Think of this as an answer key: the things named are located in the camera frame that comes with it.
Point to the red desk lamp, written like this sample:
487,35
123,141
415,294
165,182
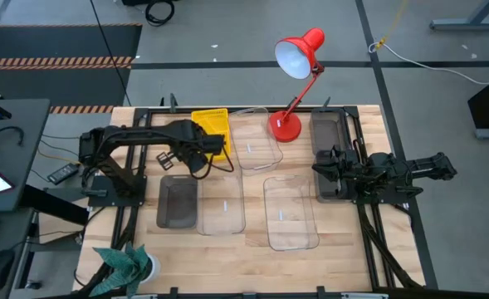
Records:
285,126

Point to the white plant pot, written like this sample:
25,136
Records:
155,268

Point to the green leafy plant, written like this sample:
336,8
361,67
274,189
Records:
123,266

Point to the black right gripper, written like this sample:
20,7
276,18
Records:
348,170

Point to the black aluminium frame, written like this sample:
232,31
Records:
211,296

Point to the black power adapter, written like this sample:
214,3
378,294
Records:
63,173

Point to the grey metal table foot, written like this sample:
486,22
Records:
468,25

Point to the black hazard-striped floor mat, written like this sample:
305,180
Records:
53,41

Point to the black desk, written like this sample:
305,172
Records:
24,158

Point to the silver aluminium bar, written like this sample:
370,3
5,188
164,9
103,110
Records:
364,296
134,297

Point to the smoked grey plastic bin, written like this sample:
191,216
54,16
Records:
326,128
177,203
325,187

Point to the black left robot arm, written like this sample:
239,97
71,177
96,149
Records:
136,133

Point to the clear plastic bin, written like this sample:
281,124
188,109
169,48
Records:
289,216
254,141
221,207

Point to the yellow plastic mesh basket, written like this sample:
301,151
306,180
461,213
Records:
211,122

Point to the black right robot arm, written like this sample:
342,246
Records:
426,166

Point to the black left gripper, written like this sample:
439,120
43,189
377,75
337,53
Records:
198,149

